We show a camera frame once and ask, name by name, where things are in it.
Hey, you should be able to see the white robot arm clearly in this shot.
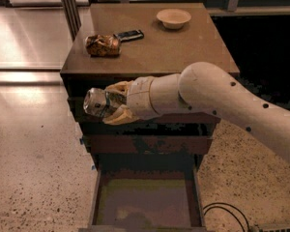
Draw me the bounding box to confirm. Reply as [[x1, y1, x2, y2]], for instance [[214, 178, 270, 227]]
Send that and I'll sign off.
[[104, 62, 290, 164]]

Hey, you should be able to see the cabinet drawer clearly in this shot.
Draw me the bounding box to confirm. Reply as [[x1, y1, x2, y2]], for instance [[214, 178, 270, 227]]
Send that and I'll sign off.
[[82, 134, 213, 155], [67, 97, 220, 124]]

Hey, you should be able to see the brown drawer cabinet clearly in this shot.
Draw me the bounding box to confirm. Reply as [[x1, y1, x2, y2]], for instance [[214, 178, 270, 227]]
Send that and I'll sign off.
[[59, 2, 241, 232]]

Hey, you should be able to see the green 7up can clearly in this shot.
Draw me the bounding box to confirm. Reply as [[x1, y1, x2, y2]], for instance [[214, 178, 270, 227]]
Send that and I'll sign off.
[[83, 88, 127, 118]]

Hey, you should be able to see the black floor cable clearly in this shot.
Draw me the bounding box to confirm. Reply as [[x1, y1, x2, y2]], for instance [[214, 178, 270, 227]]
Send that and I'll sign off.
[[202, 202, 251, 232]]

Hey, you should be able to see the white bowl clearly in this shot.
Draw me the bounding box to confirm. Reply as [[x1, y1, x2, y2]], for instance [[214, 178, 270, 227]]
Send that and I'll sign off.
[[157, 9, 191, 30]]

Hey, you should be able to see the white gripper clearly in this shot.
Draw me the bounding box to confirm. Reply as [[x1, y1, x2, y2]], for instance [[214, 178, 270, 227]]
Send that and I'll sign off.
[[102, 76, 159, 126]]

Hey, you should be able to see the top cabinet drawer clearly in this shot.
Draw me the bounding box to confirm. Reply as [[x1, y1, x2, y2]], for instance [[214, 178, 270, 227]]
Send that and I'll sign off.
[[67, 97, 220, 124]]

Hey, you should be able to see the middle cabinet drawer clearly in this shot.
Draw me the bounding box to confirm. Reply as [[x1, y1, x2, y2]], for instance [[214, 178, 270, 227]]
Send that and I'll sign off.
[[82, 134, 213, 155]]

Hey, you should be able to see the brown snack bag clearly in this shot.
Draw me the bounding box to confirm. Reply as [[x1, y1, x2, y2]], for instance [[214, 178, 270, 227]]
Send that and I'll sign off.
[[85, 35, 121, 57]]

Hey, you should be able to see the open bottom drawer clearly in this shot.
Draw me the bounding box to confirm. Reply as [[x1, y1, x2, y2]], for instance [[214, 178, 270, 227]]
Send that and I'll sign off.
[[78, 166, 214, 232]]

